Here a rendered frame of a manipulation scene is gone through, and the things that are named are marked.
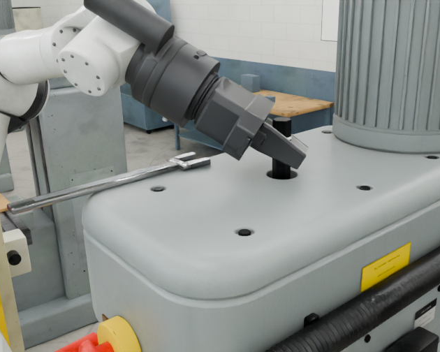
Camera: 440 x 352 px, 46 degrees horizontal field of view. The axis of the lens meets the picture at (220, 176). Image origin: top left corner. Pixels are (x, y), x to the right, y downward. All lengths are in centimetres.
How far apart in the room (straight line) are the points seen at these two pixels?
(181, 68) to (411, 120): 31
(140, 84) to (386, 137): 32
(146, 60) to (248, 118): 13
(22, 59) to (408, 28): 49
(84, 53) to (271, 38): 607
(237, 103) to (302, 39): 569
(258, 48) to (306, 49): 83
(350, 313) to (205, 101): 27
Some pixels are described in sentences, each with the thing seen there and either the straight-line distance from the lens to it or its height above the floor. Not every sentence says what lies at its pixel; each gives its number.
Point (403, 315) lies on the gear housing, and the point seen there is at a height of 171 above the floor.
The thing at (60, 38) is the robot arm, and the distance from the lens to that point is 68.
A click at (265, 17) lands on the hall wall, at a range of 667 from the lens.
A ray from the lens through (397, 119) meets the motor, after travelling 70.
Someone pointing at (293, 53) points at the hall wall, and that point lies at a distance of 636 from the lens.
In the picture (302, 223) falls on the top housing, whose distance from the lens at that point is 49.
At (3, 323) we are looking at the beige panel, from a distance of 256.
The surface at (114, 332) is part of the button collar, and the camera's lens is 53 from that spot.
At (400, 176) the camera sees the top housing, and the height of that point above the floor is 189.
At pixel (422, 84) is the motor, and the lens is 69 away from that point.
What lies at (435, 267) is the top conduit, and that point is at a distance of 62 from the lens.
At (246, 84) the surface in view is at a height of 98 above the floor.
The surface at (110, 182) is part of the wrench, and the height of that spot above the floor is 190.
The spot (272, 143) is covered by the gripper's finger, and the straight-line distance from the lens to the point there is 58.
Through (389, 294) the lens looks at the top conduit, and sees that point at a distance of 56.
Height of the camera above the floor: 210
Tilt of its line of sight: 20 degrees down
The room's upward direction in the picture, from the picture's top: 2 degrees counter-clockwise
